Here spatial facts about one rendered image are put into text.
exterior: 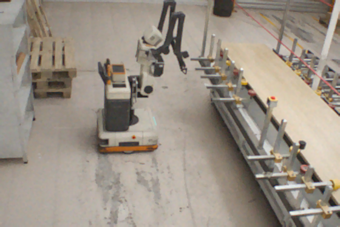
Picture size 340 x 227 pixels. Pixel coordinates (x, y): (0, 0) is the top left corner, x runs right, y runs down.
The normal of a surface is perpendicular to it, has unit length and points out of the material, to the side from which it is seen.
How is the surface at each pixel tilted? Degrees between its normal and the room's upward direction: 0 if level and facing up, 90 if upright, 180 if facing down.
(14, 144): 90
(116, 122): 90
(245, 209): 0
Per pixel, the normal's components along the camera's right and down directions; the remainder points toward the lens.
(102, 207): 0.09, -0.85
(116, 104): 0.18, 0.52
